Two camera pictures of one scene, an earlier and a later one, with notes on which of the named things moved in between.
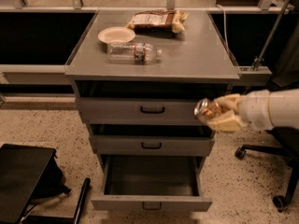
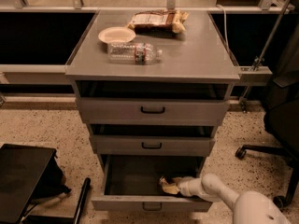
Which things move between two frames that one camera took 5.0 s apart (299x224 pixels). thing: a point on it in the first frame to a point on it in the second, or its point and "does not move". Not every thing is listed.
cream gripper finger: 230,102 to 179,180
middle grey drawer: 149,145 does not move
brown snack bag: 159,21 does not move
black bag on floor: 52,182 does not move
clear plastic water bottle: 132,52 does not move
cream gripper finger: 226,125 to 172,189
